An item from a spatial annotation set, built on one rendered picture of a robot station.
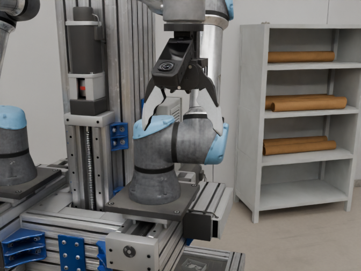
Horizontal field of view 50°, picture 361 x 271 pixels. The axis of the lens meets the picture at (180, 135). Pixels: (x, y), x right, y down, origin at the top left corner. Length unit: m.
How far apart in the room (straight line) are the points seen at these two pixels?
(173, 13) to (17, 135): 0.77
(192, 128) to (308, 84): 2.66
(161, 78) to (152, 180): 0.51
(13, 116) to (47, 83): 1.81
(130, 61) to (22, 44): 1.91
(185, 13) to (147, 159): 0.50
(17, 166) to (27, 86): 1.83
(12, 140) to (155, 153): 0.47
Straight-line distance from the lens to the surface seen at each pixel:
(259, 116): 2.97
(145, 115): 0.73
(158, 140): 1.04
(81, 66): 1.21
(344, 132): 3.62
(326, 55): 3.44
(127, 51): 1.23
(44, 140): 3.18
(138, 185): 1.10
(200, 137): 1.03
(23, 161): 1.33
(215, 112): 0.69
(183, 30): 0.68
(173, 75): 0.61
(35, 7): 1.39
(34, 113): 3.14
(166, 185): 1.09
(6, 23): 1.46
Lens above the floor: 1.51
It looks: 15 degrees down
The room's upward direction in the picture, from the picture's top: straight up
